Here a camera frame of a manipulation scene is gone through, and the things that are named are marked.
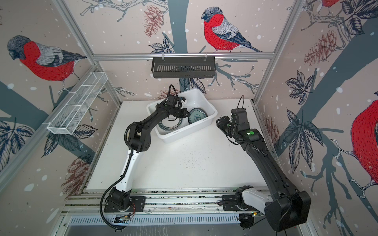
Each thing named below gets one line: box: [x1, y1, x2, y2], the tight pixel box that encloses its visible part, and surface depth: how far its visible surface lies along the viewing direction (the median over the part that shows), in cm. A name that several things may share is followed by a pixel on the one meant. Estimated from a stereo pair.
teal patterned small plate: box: [188, 108, 209, 125], surface depth 109 cm
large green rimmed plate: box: [158, 117, 183, 130], surface depth 103 cm
